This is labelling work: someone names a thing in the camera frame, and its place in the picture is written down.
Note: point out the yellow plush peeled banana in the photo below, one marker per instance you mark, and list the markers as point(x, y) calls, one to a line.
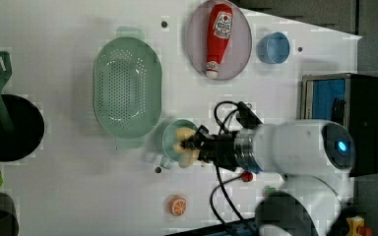
point(187, 156)

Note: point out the green mug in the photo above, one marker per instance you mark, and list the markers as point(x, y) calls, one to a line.
point(172, 137)

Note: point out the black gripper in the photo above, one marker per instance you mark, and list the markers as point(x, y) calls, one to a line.
point(216, 149)

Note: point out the orange slice toy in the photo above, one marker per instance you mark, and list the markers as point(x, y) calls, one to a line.
point(177, 205)

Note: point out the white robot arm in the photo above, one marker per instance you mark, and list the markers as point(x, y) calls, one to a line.
point(314, 157)

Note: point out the green perforated colander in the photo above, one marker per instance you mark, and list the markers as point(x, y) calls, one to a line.
point(127, 77)

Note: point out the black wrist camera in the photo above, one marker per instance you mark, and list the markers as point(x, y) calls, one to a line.
point(246, 118)

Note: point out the red plush ketchup bottle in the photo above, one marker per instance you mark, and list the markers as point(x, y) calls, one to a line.
point(219, 33)

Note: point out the yellow toy figure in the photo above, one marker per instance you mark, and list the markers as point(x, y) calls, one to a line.
point(357, 227)

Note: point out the blue cup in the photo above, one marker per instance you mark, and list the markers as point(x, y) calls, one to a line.
point(273, 48)

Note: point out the black toaster oven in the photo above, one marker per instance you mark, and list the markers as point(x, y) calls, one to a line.
point(352, 101)

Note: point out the red tomato toy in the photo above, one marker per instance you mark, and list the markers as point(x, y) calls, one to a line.
point(246, 176)

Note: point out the pink round plate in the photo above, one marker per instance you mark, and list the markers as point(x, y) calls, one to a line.
point(239, 47)

